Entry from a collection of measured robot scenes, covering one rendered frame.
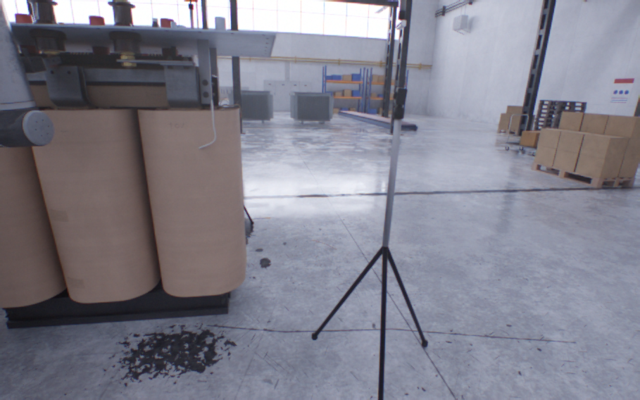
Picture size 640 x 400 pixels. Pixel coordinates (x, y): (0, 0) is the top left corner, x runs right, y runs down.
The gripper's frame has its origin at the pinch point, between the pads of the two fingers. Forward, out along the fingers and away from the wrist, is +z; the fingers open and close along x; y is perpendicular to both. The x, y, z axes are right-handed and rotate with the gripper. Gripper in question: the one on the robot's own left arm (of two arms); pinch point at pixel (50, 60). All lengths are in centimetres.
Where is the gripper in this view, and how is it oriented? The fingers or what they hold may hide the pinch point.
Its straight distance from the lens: 159.6
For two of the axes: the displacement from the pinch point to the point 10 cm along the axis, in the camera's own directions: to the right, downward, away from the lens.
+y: -0.1, -8.7, -5.0
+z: 1.7, -5.0, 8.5
